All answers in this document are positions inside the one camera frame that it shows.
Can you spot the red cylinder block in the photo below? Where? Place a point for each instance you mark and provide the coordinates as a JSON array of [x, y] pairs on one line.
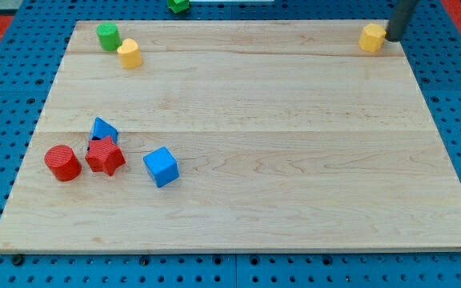
[[62, 163]]

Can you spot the green block at edge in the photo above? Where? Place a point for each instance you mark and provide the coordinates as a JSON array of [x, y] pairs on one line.
[[178, 6]]

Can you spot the wooden board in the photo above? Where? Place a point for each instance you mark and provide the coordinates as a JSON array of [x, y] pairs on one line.
[[289, 139]]

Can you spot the yellow hexagon block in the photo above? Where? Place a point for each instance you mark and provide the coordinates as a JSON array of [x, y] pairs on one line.
[[372, 37]]

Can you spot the blue triangle block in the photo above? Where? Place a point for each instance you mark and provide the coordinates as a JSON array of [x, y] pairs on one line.
[[102, 133]]

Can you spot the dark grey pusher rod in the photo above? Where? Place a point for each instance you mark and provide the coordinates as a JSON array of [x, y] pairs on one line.
[[399, 20]]

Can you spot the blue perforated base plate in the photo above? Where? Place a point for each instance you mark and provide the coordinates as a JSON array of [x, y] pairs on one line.
[[30, 53]]

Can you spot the red star block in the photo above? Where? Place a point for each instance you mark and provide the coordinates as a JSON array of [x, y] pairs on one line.
[[104, 155]]

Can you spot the green cylinder block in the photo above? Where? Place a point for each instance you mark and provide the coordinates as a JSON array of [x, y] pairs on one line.
[[108, 36]]

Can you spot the yellow heart block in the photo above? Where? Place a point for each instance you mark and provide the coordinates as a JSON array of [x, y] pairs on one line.
[[129, 54]]

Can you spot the blue cube block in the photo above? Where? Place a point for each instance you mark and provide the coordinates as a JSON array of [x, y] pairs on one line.
[[161, 166]]

